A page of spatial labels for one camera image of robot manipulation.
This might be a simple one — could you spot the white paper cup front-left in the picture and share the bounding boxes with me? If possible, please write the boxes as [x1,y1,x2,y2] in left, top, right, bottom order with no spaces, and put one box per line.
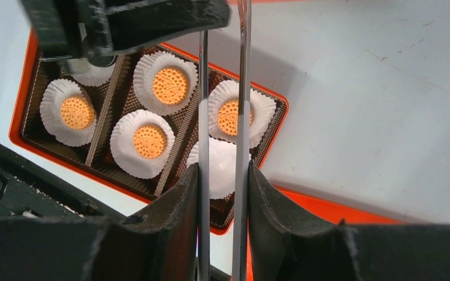
[39,78,97,147]

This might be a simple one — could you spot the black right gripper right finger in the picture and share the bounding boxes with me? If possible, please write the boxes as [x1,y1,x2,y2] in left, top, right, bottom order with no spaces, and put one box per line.
[248,165,357,280]

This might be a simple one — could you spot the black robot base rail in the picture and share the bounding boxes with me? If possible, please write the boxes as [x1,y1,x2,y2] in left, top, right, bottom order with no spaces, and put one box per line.
[0,144,125,222]

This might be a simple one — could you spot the orange tin lid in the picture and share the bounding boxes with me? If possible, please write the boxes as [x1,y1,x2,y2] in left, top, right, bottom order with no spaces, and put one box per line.
[274,185,403,224]

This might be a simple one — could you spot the orange cookie tin box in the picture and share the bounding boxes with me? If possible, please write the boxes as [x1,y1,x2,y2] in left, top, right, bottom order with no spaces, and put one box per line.
[9,31,289,235]

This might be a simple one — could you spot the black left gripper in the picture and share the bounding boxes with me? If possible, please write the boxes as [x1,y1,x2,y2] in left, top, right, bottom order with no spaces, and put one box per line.
[20,0,230,68]

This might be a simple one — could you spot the round orange cookie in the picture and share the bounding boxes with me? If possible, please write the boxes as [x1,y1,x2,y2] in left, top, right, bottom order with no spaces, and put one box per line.
[217,99,239,136]
[133,124,167,159]
[152,67,189,105]
[60,96,95,130]

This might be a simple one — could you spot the white paper cup back-right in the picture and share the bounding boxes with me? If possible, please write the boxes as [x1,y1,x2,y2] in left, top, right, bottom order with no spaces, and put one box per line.
[208,80,276,148]

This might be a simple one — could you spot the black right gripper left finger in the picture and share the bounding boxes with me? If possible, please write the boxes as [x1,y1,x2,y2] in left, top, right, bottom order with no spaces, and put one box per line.
[119,163,200,281]

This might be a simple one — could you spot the white paper cup front-right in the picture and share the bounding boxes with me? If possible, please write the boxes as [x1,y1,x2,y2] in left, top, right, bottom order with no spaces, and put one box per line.
[208,136,237,200]

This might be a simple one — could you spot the metal serving tongs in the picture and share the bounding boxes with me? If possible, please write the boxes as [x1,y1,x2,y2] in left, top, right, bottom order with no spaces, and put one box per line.
[197,1,251,280]

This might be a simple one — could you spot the white paper cup back-middle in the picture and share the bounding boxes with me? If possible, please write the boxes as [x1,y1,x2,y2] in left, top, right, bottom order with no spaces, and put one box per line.
[133,51,198,115]

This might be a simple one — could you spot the white paper cup back-left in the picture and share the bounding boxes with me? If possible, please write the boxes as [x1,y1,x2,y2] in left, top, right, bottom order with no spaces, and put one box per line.
[71,64,115,87]

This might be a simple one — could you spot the white paper cup front-middle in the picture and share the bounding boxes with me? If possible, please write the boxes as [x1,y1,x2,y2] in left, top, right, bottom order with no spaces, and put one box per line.
[110,109,175,179]

